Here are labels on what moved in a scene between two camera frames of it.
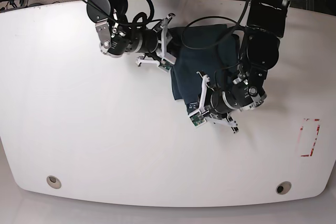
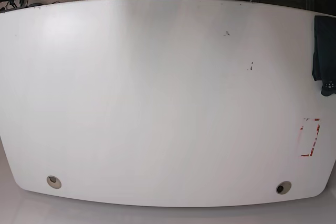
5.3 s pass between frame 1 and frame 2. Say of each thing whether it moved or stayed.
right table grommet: stayed
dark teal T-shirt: moved
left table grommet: stayed
